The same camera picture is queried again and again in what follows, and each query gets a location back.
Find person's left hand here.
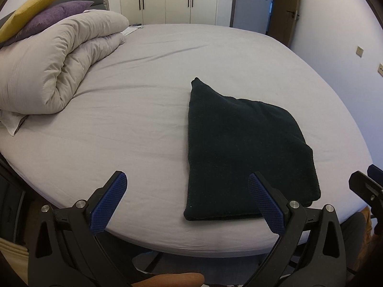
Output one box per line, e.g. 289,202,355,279
131,272,206,287

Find white papers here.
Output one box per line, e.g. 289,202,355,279
121,25,144,37

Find beige rolled duvet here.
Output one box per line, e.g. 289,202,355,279
0,10,130,116

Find bed with grey sheet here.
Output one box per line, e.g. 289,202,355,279
0,23,374,259

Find white pillow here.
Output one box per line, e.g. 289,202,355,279
0,109,29,137

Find white tall cabinet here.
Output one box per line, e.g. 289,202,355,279
216,0,238,27

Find purple pillow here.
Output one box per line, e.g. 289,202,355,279
0,1,95,48

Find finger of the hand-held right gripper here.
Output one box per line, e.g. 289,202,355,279
367,164,383,188
348,170,383,216

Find yellow pillow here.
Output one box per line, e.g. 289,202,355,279
0,0,78,43

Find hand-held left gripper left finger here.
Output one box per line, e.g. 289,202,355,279
28,170,133,287

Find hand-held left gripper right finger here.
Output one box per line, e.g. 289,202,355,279
244,171,348,287

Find dark green garment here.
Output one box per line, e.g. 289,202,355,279
183,77,321,221

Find dark nightstand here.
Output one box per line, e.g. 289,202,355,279
0,152,31,246

